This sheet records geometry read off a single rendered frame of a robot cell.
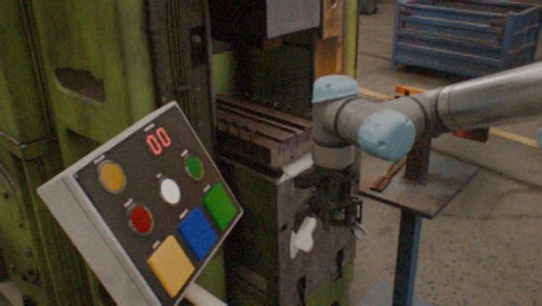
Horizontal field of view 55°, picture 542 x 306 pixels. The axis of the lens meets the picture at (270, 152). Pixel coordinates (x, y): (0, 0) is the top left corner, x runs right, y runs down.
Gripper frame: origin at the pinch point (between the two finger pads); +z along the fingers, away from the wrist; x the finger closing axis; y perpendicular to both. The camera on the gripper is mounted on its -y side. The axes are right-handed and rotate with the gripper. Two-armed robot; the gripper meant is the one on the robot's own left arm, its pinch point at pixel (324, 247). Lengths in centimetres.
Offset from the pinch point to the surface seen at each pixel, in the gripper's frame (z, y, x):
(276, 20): -37, -41, 8
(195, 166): -15.7, -15.7, -20.9
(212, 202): -9.1, -11.4, -19.1
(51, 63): -25, -76, -43
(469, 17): 30, -290, 313
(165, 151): -20.6, -14.4, -26.5
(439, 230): 94, -101, 128
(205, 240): -5.8, -4.3, -23.0
